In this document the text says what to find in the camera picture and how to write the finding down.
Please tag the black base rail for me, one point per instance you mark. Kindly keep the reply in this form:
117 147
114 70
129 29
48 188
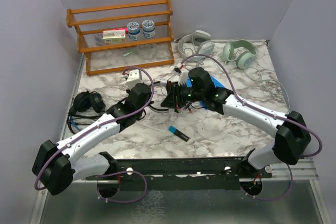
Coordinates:
180 173

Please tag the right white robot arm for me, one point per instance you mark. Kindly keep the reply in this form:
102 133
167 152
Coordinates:
288 130

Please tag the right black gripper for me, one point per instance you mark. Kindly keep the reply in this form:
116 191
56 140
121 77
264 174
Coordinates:
174 99

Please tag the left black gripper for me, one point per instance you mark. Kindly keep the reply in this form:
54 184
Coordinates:
128 91

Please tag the black blue headphones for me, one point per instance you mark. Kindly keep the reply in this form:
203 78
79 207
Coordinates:
81 103

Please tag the blue white jar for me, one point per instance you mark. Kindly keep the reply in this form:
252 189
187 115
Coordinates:
133 29
148 27

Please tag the left blue white jar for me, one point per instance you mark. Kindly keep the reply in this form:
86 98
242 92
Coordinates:
133 29

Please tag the mint green headphones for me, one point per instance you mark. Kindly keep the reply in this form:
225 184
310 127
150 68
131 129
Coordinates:
241 52

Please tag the black white headphones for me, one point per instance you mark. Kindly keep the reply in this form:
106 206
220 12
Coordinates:
160 93

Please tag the white stick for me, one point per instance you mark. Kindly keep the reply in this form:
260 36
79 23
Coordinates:
152 128

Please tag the blue black highlighter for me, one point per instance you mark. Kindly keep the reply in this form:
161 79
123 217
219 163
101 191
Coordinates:
178 133

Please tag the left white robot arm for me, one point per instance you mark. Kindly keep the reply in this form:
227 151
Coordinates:
56 165

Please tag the wooden shelf rack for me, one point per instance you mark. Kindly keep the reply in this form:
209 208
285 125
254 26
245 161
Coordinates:
141 23

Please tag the blue notebook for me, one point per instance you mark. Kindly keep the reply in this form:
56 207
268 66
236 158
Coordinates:
216 84

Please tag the white red box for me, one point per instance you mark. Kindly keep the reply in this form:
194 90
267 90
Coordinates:
114 36

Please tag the grey white headphones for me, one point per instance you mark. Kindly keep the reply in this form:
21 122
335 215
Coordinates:
202 44

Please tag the right blue white jar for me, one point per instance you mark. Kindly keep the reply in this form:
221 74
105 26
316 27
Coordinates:
148 27

